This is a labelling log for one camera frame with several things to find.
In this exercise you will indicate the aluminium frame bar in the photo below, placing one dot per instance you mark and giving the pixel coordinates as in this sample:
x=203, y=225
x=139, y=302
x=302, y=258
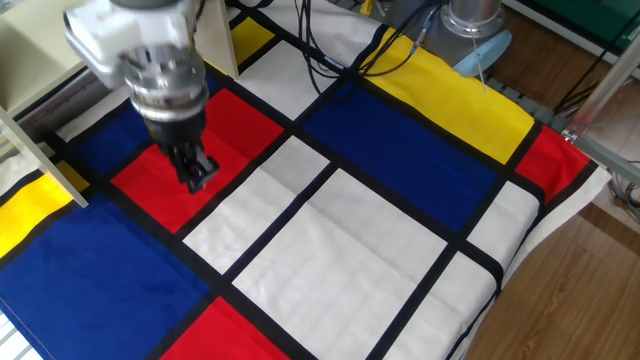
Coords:
x=600, y=95

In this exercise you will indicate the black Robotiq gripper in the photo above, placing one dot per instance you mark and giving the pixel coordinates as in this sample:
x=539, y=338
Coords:
x=177, y=131

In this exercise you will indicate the cream wooden shelf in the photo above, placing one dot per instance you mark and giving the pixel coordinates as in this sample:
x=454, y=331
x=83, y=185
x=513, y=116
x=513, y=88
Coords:
x=30, y=55

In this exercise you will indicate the yellow plastic item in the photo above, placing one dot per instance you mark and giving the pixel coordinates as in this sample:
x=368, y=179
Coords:
x=366, y=7

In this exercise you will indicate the Mondrian pattern cloth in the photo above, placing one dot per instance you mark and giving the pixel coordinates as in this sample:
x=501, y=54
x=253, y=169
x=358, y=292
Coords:
x=340, y=250

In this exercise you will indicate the aluminium profile rail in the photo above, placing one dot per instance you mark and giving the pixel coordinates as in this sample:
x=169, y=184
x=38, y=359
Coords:
x=65, y=102

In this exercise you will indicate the silver UR5 robot arm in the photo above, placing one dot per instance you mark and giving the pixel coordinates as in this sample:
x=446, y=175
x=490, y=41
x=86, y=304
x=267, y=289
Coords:
x=165, y=75

